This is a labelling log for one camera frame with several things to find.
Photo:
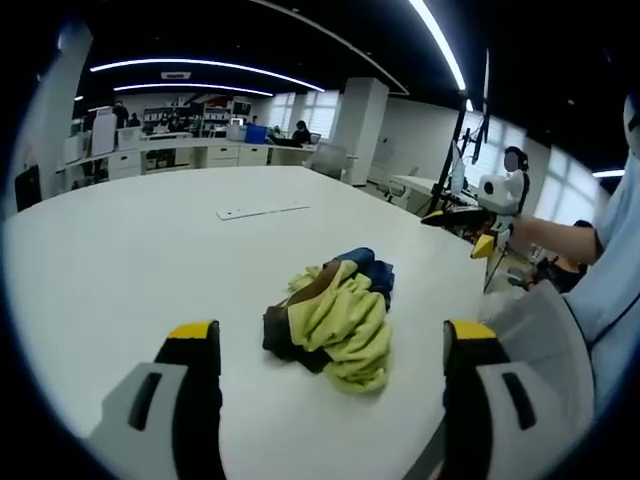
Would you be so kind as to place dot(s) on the long ceiling light strip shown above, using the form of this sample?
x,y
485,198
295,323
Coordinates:
x,y
440,42
192,89
205,67

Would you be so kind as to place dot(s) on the storage shelves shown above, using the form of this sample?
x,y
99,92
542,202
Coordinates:
x,y
200,116

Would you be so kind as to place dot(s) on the white office desk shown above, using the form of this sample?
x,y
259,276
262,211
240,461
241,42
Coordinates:
x,y
417,187

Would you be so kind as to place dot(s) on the long white counter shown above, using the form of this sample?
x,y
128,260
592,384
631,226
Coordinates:
x,y
190,155

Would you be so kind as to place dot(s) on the white ruler strip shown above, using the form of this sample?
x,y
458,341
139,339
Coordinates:
x,y
262,210

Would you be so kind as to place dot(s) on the yellow and blue garment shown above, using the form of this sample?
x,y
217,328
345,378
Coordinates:
x,y
340,325

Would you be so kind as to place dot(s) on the blue storage bin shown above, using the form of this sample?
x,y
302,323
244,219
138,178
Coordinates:
x,y
257,133

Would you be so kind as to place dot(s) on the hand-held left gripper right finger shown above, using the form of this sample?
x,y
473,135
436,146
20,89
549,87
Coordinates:
x,y
505,400

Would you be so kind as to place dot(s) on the person in light shirt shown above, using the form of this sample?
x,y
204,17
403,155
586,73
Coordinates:
x,y
617,250

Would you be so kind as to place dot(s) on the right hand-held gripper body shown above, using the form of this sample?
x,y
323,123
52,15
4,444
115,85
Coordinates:
x,y
500,192

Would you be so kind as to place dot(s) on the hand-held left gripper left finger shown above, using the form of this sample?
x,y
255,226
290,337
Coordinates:
x,y
165,400

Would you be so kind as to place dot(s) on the black monitor stand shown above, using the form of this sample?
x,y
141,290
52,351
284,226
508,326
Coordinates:
x,y
452,160

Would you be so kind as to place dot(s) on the white board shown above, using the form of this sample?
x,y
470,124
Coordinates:
x,y
104,132

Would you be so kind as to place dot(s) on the black chair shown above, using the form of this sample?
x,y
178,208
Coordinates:
x,y
27,189

